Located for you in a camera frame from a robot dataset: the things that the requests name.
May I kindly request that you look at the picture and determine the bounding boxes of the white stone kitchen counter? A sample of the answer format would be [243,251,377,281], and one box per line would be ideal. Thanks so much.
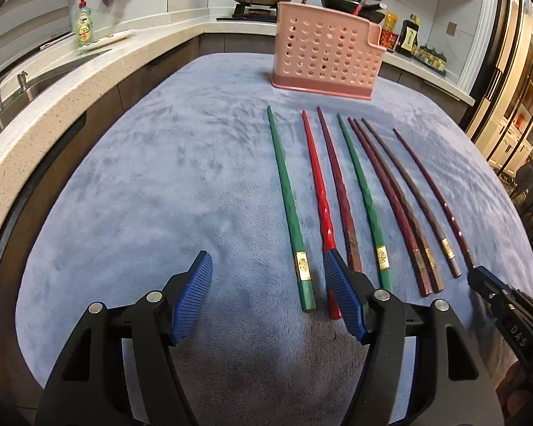
[0,6,476,249]

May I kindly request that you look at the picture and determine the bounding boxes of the black frying pan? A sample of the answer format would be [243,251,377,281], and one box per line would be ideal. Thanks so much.
[321,0,387,17]

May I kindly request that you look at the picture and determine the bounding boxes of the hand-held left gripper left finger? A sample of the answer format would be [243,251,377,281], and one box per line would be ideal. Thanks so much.
[34,251,214,426]

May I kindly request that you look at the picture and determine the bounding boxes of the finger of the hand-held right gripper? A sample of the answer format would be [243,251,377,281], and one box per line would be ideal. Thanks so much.
[467,266,533,320]

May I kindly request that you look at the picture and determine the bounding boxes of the glass sliding door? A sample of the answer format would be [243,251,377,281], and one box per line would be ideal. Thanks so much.
[466,0,533,178]

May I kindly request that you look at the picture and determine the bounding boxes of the brown chopstick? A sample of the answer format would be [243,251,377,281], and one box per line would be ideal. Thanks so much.
[362,119,463,278]

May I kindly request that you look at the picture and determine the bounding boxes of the pink perforated chopstick holder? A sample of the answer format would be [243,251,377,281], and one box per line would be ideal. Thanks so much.
[270,1,388,100]

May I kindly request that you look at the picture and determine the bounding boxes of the row of small spice jars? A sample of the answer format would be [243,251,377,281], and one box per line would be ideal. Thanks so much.
[415,44,448,72]

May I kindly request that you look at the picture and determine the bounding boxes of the blue-grey fleece blanket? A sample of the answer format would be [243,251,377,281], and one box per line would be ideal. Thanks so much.
[15,52,533,426]

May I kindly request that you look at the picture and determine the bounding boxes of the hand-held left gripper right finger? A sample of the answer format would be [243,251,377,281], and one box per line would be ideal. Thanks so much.
[323,248,505,426]

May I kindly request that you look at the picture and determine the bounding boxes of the green dish soap bottle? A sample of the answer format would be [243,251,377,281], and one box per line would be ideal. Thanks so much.
[75,0,94,49]

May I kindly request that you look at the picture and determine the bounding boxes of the green chopstick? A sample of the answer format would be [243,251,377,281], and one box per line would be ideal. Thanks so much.
[337,114,394,293]
[265,105,317,312]

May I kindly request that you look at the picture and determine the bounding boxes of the white patterned plate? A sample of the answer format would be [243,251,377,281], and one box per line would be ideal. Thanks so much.
[77,29,138,51]

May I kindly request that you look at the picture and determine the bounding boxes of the black gas stove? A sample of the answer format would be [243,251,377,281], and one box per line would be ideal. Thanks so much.
[217,2,285,22]

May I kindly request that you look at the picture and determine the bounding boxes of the white window blinds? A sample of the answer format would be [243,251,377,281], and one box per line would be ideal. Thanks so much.
[0,0,77,56]

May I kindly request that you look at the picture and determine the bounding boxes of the dark maroon chopstick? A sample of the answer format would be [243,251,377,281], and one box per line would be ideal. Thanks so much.
[393,128,477,271]

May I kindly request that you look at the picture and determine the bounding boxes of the steel kitchen sink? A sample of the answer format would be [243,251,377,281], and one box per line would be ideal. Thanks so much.
[0,49,112,143]

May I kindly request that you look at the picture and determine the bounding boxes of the dark soy sauce bottle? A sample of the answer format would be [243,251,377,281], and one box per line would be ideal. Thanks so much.
[397,14,422,58]

